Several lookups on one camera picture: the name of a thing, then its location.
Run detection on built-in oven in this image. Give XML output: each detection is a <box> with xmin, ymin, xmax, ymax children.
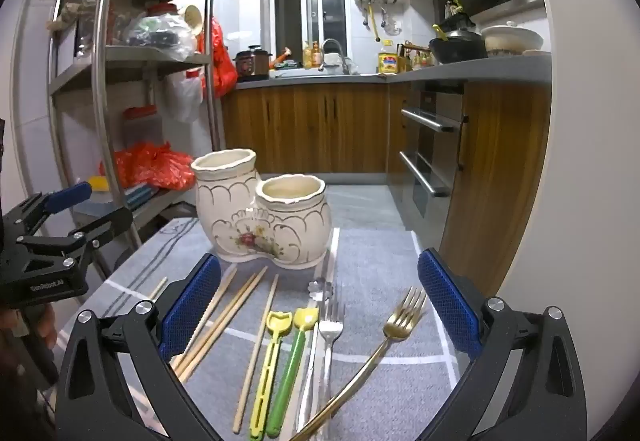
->
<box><xmin>387</xmin><ymin>81</ymin><xmax>468</xmax><ymax>247</ymax></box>

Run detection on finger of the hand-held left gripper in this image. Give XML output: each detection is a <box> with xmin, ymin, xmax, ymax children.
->
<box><xmin>4</xmin><ymin>181</ymin><xmax>95</xmax><ymax>235</ymax></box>
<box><xmin>16</xmin><ymin>206</ymin><xmax>135</xmax><ymax>270</ymax></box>

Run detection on seasoning bottle rack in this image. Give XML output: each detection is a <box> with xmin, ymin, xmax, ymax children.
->
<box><xmin>400</xmin><ymin>44</ymin><xmax>433</xmax><ymax>70</ymax></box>

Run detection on hanging white plastic bag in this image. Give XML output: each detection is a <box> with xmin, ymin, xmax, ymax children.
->
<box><xmin>167</xmin><ymin>68</ymin><xmax>203</xmax><ymax>122</ymax></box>

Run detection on clear plastic bag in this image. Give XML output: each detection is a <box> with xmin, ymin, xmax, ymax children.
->
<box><xmin>122</xmin><ymin>14</ymin><xmax>196</xmax><ymax>62</ymax></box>

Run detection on wooden lower cabinets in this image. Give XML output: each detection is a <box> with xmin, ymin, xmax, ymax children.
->
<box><xmin>222</xmin><ymin>81</ymin><xmax>551</xmax><ymax>297</ymax></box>

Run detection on gold metal fork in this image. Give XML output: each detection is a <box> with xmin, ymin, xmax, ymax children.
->
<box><xmin>290</xmin><ymin>286</ymin><xmax>428</xmax><ymax>441</ymax></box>

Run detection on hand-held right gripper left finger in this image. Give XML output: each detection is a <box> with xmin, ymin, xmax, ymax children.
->
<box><xmin>54</xmin><ymin>252</ymin><xmax>223</xmax><ymax>441</ymax></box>

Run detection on metal faucet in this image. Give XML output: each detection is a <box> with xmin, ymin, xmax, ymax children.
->
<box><xmin>320</xmin><ymin>38</ymin><xmax>351</xmax><ymax>74</ymax></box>

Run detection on red-lidded plastic container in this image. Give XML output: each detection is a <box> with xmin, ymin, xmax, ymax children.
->
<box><xmin>122</xmin><ymin>105</ymin><xmax>161</xmax><ymax>147</ymax></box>

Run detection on cream ladle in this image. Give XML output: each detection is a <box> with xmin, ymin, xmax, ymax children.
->
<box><xmin>182</xmin><ymin>5</ymin><xmax>205</xmax><ymax>34</ymax></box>

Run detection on person's left hand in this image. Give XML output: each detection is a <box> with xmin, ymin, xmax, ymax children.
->
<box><xmin>0</xmin><ymin>303</ymin><xmax>58</xmax><ymax>352</ymax></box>

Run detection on yellow cooking oil bottle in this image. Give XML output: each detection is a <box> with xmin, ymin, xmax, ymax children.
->
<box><xmin>377</xmin><ymin>45</ymin><xmax>401</xmax><ymax>73</ymax></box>

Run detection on white casserole pot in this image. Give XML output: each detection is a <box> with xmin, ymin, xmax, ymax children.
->
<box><xmin>481</xmin><ymin>21</ymin><xmax>543</xmax><ymax>57</ymax></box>

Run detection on metal shelf rack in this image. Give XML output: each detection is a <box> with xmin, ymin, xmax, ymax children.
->
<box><xmin>10</xmin><ymin>0</ymin><xmax>223</xmax><ymax>267</ymax></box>

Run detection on grey lined tablecloth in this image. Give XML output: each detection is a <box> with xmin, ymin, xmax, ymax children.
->
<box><xmin>55</xmin><ymin>216</ymin><xmax>463</xmax><ymax>441</ymax></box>

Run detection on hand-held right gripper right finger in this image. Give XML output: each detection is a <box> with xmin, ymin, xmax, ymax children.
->
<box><xmin>416</xmin><ymin>248</ymin><xmax>588</xmax><ymax>441</ymax></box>

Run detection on sliding window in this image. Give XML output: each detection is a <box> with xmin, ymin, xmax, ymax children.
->
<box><xmin>270</xmin><ymin>0</ymin><xmax>348</xmax><ymax>69</ymax></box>

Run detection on silver metal fork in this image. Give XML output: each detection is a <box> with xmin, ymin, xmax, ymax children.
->
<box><xmin>316</xmin><ymin>293</ymin><xmax>347</xmax><ymax>417</ymax></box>

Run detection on red plastic bag on shelf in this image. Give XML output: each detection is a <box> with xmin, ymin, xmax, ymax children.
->
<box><xmin>100</xmin><ymin>141</ymin><xmax>197</xmax><ymax>192</ymax></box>

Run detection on cream ceramic double utensil holder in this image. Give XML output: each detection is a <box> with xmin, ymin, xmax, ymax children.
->
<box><xmin>191</xmin><ymin>148</ymin><xmax>333</xmax><ymax>269</ymax></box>

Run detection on green-handled yellow plastic fork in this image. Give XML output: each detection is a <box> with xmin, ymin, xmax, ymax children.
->
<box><xmin>266</xmin><ymin>307</ymin><xmax>319</xmax><ymax>438</ymax></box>

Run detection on silver flower-handled utensil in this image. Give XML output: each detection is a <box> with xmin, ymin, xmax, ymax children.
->
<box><xmin>295</xmin><ymin>275</ymin><xmax>335</xmax><ymax>432</ymax></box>

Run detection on black wok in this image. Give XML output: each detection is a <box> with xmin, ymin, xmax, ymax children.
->
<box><xmin>429</xmin><ymin>24</ymin><xmax>488</xmax><ymax>64</ymax></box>

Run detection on yellow soap bottles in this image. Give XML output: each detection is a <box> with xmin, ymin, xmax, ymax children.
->
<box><xmin>302</xmin><ymin>40</ymin><xmax>323</xmax><ymax>69</ymax></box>

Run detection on hanging red plastic bag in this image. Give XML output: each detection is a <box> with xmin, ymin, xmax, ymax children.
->
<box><xmin>197</xmin><ymin>16</ymin><xmax>238</xmax><ymax>97</ymax></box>

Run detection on grey kitchen countertop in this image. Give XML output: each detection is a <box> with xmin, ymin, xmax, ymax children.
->
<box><xmin>235</xmin><ymin>54</ymin><xmax>553</xmax><ymax>89</ymax></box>

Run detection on dark red pressure cooker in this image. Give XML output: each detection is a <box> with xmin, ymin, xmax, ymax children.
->
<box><xmin>234</xmin><ymin>45</ymin><xmax>273</xmax><ymax>81</ymax></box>

